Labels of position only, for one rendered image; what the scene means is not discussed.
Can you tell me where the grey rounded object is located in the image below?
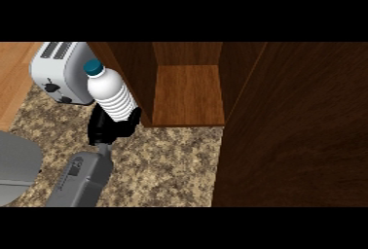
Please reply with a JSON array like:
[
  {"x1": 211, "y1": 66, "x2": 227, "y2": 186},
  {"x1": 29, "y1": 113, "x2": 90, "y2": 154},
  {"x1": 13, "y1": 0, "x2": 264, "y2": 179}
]
[{"x1": 0, "y1": 130, "x2": 42, "y2": 207}]

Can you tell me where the white water bottle teal cap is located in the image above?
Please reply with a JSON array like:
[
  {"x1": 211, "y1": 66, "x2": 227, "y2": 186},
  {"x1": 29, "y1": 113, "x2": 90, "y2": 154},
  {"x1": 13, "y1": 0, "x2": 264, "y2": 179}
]
[{"x1": 81, "y1": 58, "x2": 138, "y2": 123}]

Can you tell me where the silver toaster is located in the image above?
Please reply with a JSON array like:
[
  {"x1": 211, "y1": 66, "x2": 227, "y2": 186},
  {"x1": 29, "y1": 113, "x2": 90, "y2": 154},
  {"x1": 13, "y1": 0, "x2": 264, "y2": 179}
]
[{"x1": 27, "y1": 42, "x2": 98, "y2": 106}]

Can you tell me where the dark wooden cabinet door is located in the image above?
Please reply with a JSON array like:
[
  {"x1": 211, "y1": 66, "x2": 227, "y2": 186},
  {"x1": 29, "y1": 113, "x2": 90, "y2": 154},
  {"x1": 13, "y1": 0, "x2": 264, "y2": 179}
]
[{"x1": 211, "y1": 42, "x2": 368, "y2": 208}]

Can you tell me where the brown wooden cabinet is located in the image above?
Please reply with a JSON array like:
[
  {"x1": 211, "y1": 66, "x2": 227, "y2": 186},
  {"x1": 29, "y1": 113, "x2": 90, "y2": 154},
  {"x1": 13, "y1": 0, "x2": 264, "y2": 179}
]
[{"x1": 85, "y1": 42, "x2": 267, "y2": 128}]

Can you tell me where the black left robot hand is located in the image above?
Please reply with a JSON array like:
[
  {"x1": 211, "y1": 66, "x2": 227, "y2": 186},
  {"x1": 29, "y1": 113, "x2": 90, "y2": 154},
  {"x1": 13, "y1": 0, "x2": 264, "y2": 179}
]
[{"x1": 87, "y1": 104, "x2": 141, "y2": 146}]

